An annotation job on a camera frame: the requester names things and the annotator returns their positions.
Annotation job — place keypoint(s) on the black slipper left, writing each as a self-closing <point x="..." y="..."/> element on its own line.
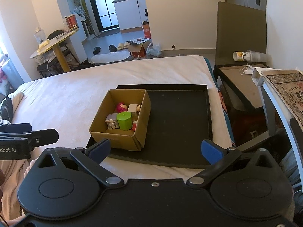
<point x="96" y="50"/>

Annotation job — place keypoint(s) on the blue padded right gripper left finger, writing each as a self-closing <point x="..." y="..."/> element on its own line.
<point x="89" y="160"/>

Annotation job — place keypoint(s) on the stacked paper cups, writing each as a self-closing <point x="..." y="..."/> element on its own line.
<point x="251" y="57"/>

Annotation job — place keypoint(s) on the brown cardboard box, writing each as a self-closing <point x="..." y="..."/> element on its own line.
<point x="132" y="139"/>

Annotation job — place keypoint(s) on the plastic bag on floor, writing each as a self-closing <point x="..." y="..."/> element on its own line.
<point x="153" y="51"/>

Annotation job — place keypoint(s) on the black slipper right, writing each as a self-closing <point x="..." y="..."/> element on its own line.
<point x="112" y="48"/>

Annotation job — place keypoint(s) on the glass jar on table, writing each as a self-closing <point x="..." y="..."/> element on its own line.
<point x="40" y="35"/>

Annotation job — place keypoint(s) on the white kitchen cabinet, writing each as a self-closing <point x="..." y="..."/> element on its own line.
<point x="130" y="13"/>

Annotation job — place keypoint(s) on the black slipper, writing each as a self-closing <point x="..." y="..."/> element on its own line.
<point x="112" y="48"/>
<point x="96" y="50"/>

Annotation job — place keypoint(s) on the green hexagonal container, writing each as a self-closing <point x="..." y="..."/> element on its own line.
<point x="124" y="120"/>

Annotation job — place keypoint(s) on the beige slipper right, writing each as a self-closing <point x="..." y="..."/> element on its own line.
<point x="126" y="45"/>

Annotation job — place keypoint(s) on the white floor cushion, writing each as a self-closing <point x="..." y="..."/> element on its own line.
<point x="111" y="57"/>

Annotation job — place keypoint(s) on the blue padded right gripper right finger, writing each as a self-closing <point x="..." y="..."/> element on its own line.
<point x="219" y="159"/>

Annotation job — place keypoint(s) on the beige slipper left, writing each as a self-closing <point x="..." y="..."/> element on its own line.
<point x="120" y="46"/>

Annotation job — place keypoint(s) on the beige block toy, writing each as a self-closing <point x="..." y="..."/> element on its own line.
<point x="134" y="109"/>

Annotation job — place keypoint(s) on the black rectangular tray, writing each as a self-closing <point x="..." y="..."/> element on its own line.
<point x="180" y="119"/>

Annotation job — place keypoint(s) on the beige slipper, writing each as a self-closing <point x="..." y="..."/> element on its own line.
<point x="126" y="45"/>
<point x="120" y="46"/>

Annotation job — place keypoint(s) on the orange box on floor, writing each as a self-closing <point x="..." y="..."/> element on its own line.
<point x="146" y="29"/>

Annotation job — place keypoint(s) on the black side table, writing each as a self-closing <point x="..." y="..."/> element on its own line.
<point x="242" y="92"/>

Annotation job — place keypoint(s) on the red round plush toy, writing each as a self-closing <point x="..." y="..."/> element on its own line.
<point x="121" y="107"/>

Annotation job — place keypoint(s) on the brown cardboard panel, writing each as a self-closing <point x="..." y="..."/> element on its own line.
<point x="239" y="28"/>

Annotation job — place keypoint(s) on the open cardboard box on floor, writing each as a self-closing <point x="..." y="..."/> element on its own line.
<point x="138" y="47"/>

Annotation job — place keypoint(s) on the red tin on table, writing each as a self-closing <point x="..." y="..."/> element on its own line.
<point x="71" y="22"/>

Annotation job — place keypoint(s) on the yellow round table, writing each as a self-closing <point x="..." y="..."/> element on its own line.
<point x="54" y="44"/>

